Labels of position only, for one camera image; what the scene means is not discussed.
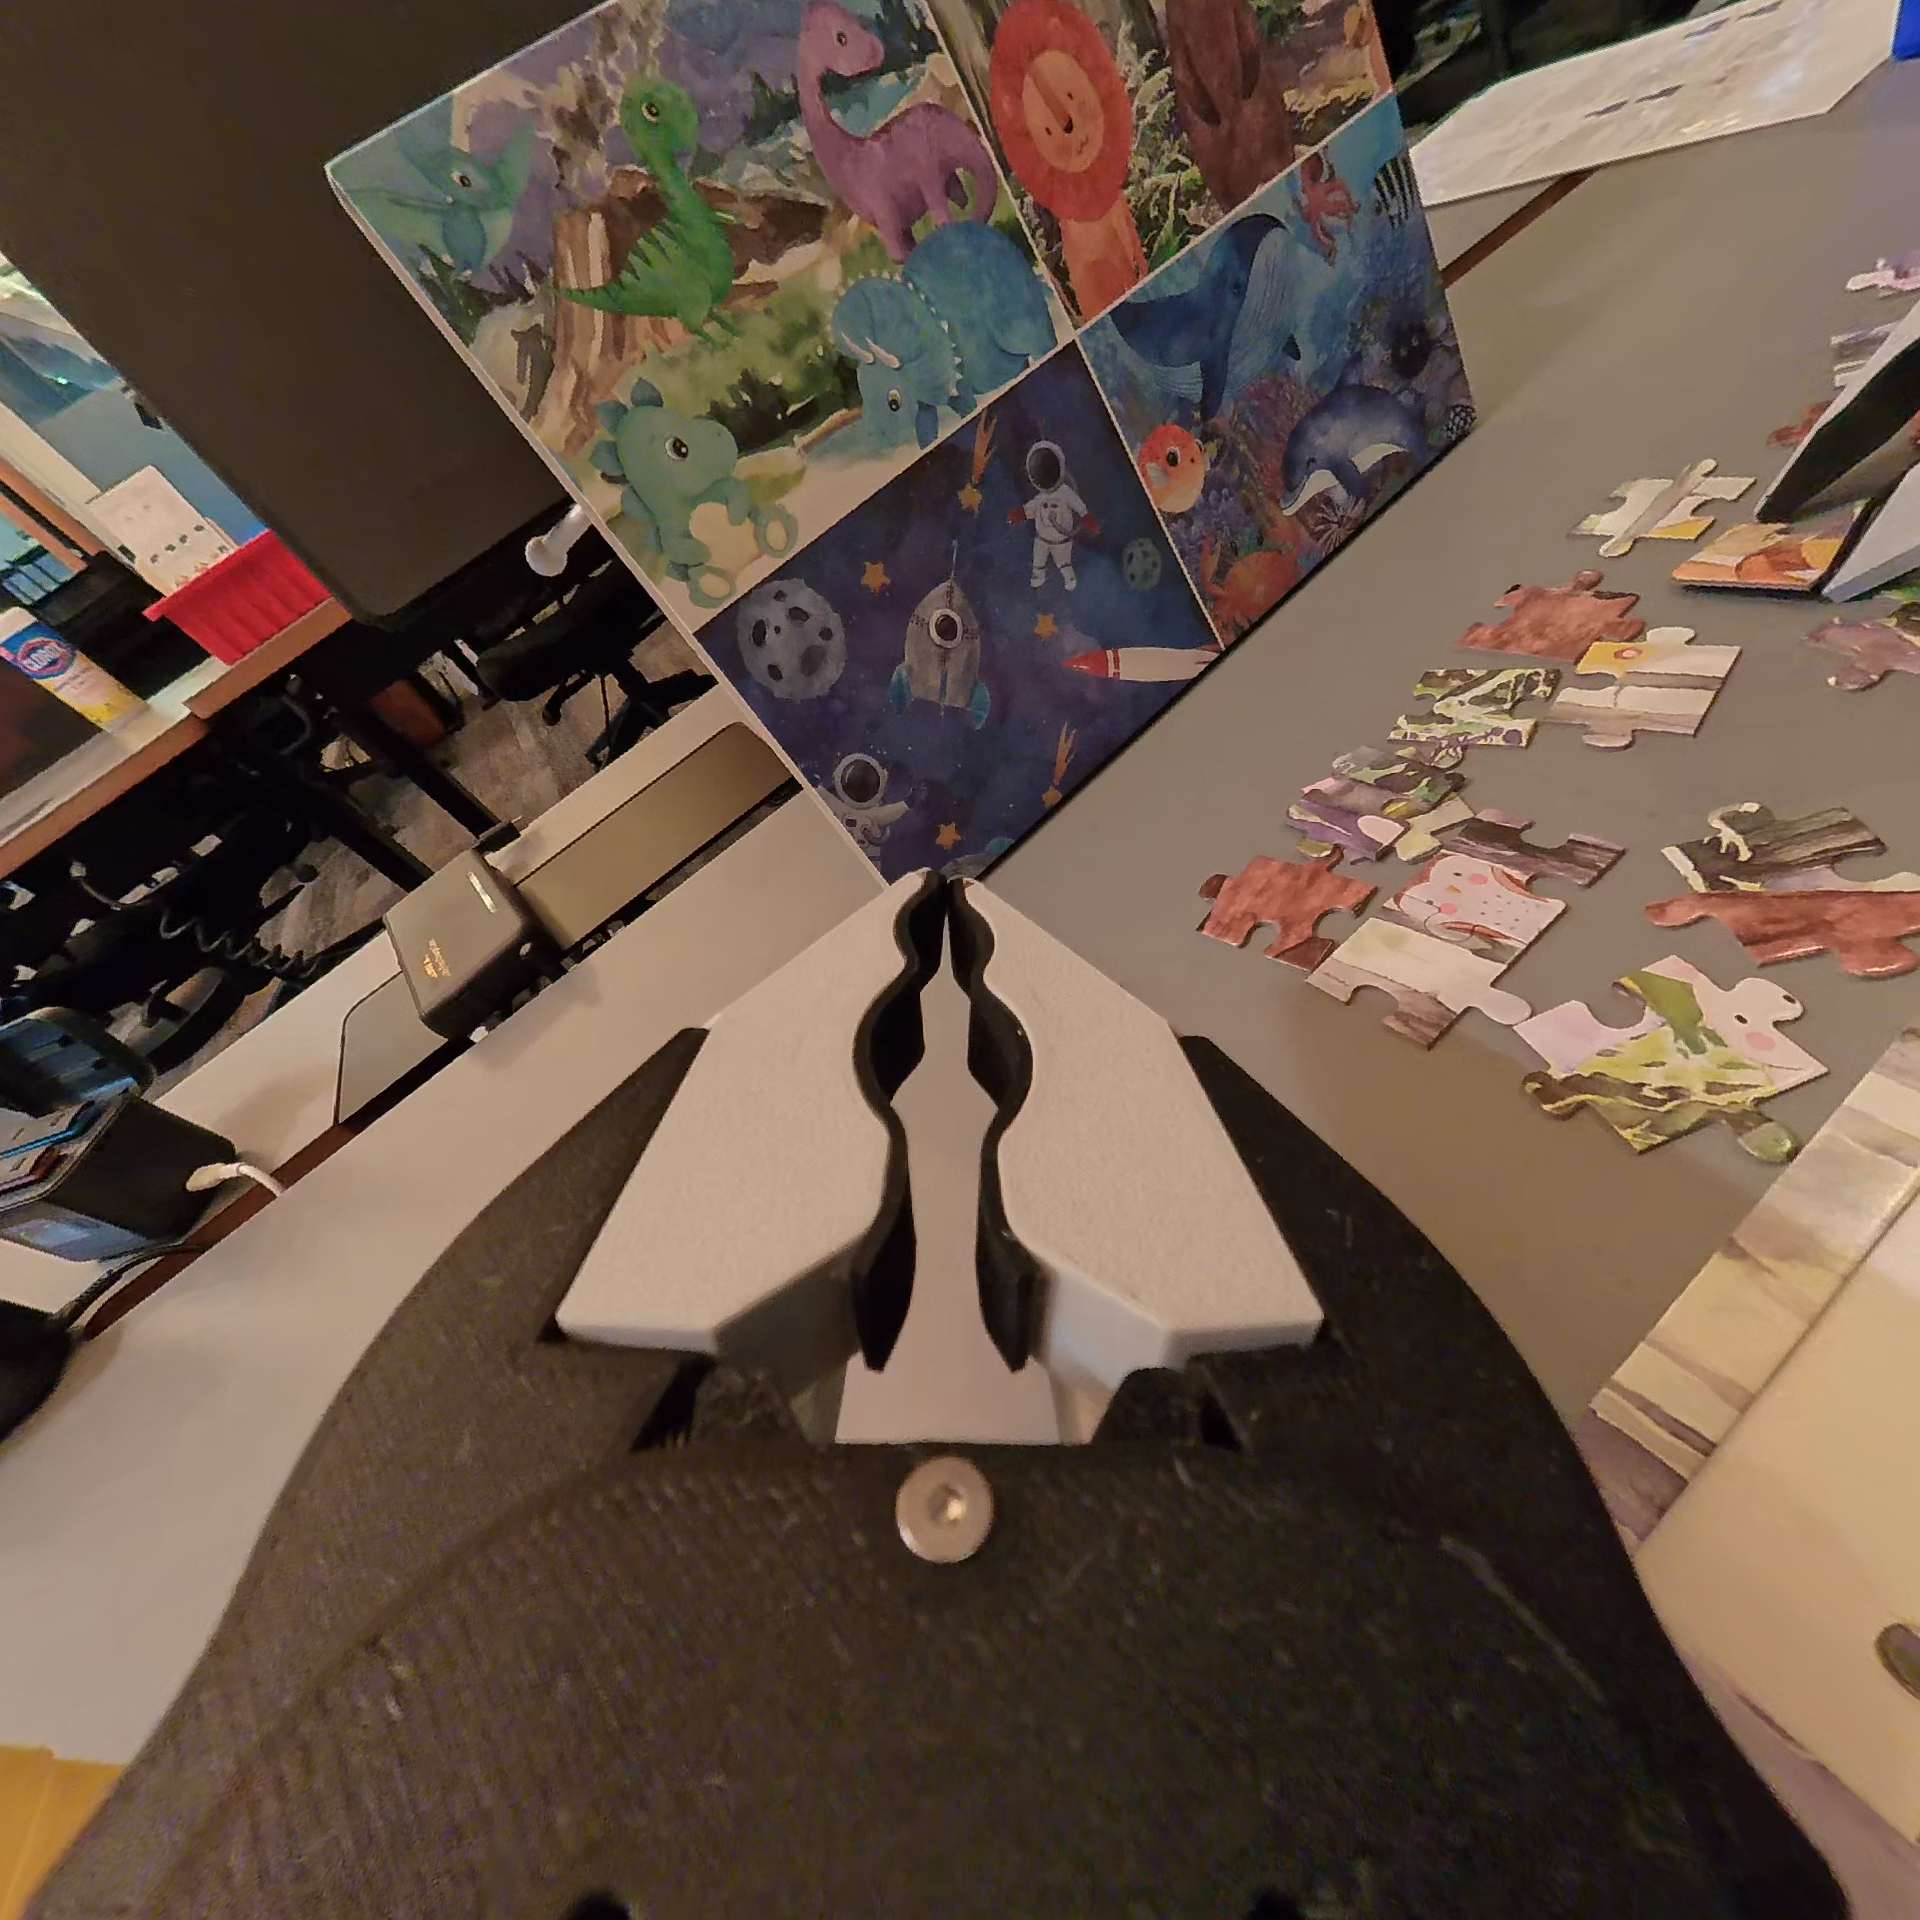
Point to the white paper sign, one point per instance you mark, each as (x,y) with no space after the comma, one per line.
(157,525)

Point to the orange brown puzzle piece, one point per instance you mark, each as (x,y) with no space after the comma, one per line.
(1756,559)

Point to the small black battery charger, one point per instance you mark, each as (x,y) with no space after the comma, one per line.
(105,1171)

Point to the red plastic bin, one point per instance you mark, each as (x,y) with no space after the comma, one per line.
(248,599)

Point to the disinfectant wipes canister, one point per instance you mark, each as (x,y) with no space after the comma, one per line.
(67,676)

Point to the black office chair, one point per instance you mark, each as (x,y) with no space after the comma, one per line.
(598,646)

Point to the black power brick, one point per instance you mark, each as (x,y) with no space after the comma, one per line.
(473,945)

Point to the large black battery charger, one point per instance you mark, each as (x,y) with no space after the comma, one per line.
(29,1373)

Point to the white puzzle board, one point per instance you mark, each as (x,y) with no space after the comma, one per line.
(1798,1651)

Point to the animal picture puzzle box lid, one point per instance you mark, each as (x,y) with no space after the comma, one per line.
(900,451)

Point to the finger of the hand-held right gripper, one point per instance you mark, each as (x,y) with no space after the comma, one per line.
(1860,451)
(1893,548)

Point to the pile of puzzle pieces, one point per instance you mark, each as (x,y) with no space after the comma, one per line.
(1635,692)

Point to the black partition panel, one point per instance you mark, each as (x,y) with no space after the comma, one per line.
(224,225)

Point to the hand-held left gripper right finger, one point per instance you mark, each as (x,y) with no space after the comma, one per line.
(1155,1184)

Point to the yellow box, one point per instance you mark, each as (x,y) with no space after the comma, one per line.
(43,1829)

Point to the wooden desk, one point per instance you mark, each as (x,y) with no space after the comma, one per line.
(241,693)

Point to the white printed instruction sheet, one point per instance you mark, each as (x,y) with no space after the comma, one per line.
(1650,89)

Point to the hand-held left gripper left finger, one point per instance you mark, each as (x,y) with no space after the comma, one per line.
(721,1171)

